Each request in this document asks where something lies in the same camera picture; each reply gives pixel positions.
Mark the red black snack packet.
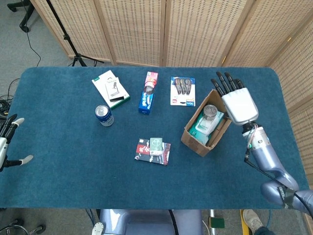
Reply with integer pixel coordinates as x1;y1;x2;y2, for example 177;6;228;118
134;138;172;166

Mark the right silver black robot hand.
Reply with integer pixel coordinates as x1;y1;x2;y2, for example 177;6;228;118
210;71;260;126

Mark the green pocket tissue pack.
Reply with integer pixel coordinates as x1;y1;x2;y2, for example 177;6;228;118
149;137;163;157

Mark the blue carpet table cover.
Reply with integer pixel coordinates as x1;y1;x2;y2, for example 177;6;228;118
0;66;311;211

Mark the blue Oreo cookie box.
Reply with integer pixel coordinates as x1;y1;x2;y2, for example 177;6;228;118
138;71;159;115

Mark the blue-grey robot torso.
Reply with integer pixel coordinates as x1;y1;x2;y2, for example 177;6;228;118
91;209;203;235

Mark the black floor cable bundle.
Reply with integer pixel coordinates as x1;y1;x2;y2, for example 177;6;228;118
0;77;22;120

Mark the round silver metal tin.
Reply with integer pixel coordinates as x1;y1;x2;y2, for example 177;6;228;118
202;105;219;121

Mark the black tripod stand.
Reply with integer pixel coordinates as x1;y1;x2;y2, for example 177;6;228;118
45;0;105;67

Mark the green wet wipes pack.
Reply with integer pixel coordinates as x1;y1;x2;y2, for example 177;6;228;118
188;110;225;145

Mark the black office chair base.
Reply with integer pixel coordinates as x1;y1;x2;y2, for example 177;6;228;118
7;0;35;33

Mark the beige sneaker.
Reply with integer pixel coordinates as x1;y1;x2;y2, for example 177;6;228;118
243;209;264;232

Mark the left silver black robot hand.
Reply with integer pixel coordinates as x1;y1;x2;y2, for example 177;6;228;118
0;114;34;172

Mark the black wheeled stand base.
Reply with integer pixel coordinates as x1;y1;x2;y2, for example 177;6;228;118
0;217;47;235

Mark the blister card with three items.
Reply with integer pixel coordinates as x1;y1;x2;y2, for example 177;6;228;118
170;76;197;107

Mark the blue soda can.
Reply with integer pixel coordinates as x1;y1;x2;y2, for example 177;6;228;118
94;105;115;127

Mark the small green block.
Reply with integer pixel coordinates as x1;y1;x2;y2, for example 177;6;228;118
208;217;225;229

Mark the open cardboard box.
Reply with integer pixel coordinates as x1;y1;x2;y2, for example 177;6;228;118
180;89;241;157

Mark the dark blue trouser leg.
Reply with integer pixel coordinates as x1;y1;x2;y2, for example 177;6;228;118
254;225;273;235

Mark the white green flat box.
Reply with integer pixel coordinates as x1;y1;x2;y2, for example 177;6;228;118
91;70;131;110

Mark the thin black floor cable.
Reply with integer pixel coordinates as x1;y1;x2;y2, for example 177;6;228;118
25;30;42;67

